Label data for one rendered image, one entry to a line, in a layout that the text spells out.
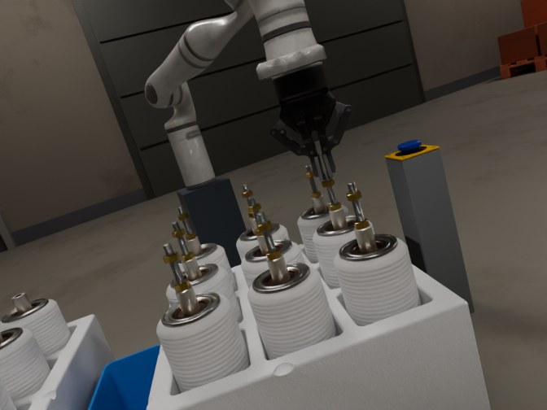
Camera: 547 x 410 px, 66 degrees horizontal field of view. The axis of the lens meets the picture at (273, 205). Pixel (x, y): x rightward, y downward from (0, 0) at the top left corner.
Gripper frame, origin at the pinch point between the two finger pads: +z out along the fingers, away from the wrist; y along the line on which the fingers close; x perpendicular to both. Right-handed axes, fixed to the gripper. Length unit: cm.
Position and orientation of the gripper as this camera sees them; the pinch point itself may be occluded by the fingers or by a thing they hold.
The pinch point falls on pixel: (323, 166)
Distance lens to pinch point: 64.4
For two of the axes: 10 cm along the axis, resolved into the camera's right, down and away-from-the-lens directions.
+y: -9.5, 2.5, 2.1
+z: 2.9, 9.3, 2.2
